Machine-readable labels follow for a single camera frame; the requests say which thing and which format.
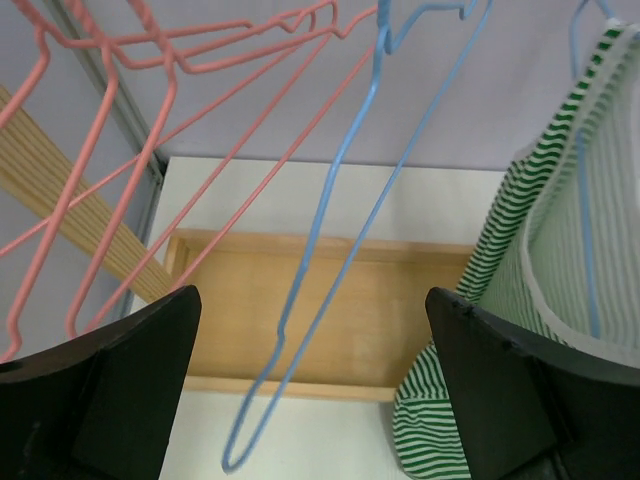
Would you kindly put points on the green white striped tank top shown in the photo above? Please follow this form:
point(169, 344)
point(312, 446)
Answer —
point(514, 274)

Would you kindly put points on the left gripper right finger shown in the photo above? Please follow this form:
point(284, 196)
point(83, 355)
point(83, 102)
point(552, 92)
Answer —
point(527, 407)

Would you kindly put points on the wooden clothes rack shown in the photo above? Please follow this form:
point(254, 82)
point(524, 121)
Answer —
point(356, 325)

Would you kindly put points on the blue hanger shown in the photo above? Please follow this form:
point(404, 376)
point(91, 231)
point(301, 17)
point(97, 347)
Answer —
point(602, 262)
point(387, 43)

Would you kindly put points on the pink hanger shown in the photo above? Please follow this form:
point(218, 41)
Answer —
point(36, 173)
point(283, 115)
point(322, 17)

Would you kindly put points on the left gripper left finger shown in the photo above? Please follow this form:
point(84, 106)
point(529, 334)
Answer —
point(100, 406)

